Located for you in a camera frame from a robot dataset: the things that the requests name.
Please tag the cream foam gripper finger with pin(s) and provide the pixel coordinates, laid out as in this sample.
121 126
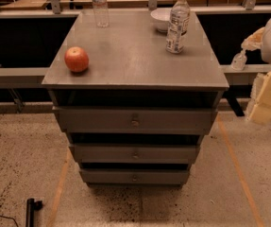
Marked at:
259 107

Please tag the grey drawer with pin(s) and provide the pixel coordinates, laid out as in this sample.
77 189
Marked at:
134 177
134 154
141 121

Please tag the clear empty plastic bottle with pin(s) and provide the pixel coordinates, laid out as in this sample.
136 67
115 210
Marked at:
101 14

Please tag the black tool on floor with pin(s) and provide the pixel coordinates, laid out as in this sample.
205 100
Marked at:
32 206

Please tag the top grey drawer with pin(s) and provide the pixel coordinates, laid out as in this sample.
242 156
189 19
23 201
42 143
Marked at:
141 121

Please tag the small sanitizer pump bottle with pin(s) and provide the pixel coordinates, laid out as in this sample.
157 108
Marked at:
239 61

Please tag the grey drawer cabinet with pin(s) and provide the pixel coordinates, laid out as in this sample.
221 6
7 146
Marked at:
129 67

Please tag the labelled clear plastic bottle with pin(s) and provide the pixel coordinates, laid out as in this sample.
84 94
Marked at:
178 26

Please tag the red apple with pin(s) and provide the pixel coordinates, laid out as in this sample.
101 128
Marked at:
76 59

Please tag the grey metal railing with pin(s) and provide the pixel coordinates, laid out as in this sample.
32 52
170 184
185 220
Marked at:
29 43

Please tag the middle grey drawer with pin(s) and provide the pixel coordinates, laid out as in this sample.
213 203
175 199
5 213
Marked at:
134 154

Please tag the white bowl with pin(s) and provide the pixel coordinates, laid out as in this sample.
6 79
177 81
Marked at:
160 18

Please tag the bottom grey drawer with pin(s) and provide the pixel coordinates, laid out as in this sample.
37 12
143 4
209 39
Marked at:
134 177

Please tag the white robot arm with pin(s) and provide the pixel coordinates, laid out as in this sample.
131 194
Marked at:
260 39

